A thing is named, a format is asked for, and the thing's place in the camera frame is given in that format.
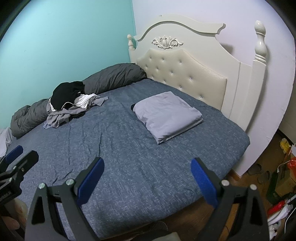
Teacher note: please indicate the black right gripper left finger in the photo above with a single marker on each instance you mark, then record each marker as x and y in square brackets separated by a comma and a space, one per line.
[44, 222]

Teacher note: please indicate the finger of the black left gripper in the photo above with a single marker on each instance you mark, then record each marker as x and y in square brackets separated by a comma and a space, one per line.
[21, 166]
[11, 156]

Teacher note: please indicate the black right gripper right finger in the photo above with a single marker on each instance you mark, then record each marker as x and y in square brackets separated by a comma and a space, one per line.
[250, 222]

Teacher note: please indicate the light grey zip jacket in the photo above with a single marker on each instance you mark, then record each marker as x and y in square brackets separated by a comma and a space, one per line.
[166, 115]

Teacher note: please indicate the person's left hand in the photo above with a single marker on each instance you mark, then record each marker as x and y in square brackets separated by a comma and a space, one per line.
[16, 214]

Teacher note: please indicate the white grey cloth at bedside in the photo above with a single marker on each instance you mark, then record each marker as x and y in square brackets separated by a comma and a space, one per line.
[6, 138]

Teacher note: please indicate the dark grey rolled duvet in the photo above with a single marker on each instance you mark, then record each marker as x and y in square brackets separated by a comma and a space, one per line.
[110, 78]

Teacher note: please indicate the floor clutter by bed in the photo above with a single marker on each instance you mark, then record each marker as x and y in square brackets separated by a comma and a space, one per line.
[281, 194]

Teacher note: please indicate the grey crumpled garment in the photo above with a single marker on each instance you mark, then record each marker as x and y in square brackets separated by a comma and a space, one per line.
[56, 119]

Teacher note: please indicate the dark slippers on floor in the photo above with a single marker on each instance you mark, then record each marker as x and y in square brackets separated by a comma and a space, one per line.
[263, 176]

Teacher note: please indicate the black garment on pile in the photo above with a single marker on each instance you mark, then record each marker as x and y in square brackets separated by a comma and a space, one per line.
[65, 93]

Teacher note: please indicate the white striped garment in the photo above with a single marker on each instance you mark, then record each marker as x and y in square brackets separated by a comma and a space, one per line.
[82, 101]

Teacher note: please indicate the blue patterned bed sheet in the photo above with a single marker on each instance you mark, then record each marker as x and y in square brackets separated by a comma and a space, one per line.
[143, 181]

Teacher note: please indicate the cream tufted headboard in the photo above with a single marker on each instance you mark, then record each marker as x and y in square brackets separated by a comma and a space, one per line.
[185, 54]

